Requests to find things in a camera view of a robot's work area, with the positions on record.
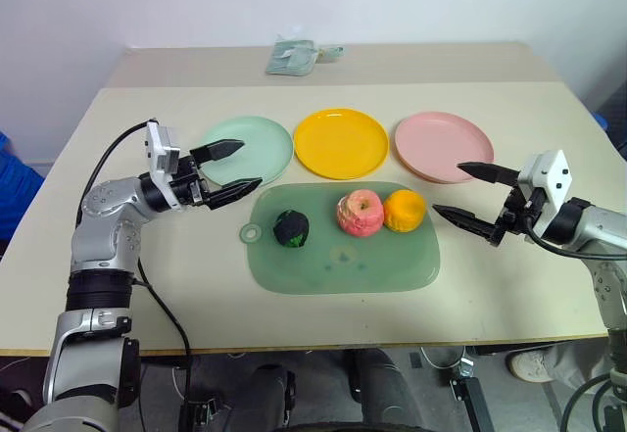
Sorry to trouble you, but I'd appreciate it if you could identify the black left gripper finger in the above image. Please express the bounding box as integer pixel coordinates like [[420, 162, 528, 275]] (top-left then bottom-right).
[[204, 177, 264, 211], [189, 139, 245, 164]]

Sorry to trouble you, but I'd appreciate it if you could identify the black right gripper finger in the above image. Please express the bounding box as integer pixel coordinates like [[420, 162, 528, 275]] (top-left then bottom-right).
[[431, 204, 500, 241], [456, 161, 521, 187]]

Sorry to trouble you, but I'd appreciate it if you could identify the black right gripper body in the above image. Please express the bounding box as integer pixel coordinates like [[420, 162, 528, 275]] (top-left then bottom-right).
[[486, 184, 545, 248]]

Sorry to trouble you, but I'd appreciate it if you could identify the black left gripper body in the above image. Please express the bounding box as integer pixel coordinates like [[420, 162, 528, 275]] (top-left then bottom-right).
[[169, 155, 212, 208]]

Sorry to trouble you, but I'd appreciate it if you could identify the green plate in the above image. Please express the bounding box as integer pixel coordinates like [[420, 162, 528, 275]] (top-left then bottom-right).
[[197, 115, 294, 187]]

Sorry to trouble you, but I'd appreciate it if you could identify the pink plate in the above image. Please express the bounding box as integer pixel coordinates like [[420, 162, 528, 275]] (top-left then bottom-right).
[[394, 112, 495, 185]]

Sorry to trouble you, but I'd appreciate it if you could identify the orange fruit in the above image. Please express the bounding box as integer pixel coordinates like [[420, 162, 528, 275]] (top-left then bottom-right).
[[381, 188, 427, 234]]

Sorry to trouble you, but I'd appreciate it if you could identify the dark green vegetable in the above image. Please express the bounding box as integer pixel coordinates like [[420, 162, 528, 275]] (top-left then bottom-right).
[[272, 210, 310, 249]]

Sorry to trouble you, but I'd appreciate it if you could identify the yellow plate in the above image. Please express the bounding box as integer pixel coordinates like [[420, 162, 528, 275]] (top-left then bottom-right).
[[293, 107, 391, 180]]

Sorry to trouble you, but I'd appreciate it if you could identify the pink apple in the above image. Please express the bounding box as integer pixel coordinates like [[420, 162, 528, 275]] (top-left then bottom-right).
[[335, 188, 386, 238]]

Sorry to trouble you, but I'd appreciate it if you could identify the green packaged item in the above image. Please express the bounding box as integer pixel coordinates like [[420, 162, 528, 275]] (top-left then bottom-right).
[[265, 33, 344, 78]]

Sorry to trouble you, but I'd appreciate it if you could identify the green cutting mat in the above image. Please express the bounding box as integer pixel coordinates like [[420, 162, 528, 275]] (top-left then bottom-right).
[[238, 181, 441, 297]]

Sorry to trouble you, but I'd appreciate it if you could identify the white shoe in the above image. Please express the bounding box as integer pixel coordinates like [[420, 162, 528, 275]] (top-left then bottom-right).
[[506, 348, 562, 383]]

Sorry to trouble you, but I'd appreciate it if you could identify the black metal stand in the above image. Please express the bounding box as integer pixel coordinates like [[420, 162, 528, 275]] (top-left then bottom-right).
[[420, 346, 496, 432]]

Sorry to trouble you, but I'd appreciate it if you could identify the blue object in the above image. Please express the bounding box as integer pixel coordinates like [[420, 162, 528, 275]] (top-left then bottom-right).
[[0, 130, 46, 245]]

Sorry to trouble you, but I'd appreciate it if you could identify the dark rounded robot leg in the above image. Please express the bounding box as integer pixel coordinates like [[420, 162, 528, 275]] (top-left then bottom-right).
[[229, 362, 298, 432], [345, 348, 425, 432]]

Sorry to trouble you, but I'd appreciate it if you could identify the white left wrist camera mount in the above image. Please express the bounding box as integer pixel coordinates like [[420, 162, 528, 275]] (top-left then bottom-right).
[[144, 119, 183, 211]]

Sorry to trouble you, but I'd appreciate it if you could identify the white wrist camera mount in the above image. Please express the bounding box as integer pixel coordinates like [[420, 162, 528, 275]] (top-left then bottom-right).
[[144, 119, 183, 211], [516, 149, 573, 237]]

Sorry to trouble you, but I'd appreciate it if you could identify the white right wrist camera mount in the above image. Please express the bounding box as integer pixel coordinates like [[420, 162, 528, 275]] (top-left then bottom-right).
[[516, 149, 573, 237]]

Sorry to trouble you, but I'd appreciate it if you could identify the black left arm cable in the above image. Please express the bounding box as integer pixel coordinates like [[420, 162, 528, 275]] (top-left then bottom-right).
[[73, 119, 193, 432]]

